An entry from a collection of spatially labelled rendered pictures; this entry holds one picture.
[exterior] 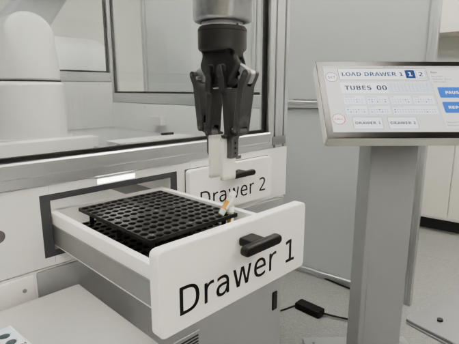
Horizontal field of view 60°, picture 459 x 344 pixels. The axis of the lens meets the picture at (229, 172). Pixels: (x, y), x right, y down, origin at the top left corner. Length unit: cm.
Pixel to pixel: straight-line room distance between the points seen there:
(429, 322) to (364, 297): 91
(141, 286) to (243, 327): 71
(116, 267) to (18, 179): 24
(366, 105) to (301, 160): 108
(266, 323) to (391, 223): 56
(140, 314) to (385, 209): 91
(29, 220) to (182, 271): 34
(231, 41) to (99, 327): 46
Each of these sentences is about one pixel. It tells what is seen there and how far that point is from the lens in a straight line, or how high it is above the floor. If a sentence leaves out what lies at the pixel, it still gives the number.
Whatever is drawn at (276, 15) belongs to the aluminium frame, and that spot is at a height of 130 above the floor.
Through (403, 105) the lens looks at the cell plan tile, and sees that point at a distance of 140.
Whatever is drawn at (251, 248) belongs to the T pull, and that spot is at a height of 91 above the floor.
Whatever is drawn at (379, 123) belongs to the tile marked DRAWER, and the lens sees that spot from 133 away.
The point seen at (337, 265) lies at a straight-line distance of 245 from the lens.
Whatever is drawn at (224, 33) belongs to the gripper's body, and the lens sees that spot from 60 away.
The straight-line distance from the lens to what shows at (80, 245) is 68.
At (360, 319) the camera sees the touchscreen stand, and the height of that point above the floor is 28.
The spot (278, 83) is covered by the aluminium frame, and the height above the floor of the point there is 112.
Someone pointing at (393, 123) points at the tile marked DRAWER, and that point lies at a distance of 134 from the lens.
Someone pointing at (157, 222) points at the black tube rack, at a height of 90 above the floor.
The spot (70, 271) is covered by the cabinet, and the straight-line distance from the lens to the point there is 81.
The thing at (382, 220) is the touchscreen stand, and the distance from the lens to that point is 149.
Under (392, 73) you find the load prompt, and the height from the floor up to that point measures 116.
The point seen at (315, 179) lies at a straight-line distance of 236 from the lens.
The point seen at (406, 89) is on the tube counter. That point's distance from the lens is 145.
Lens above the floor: 111
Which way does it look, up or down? 12 degrees down
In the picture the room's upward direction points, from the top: straight up
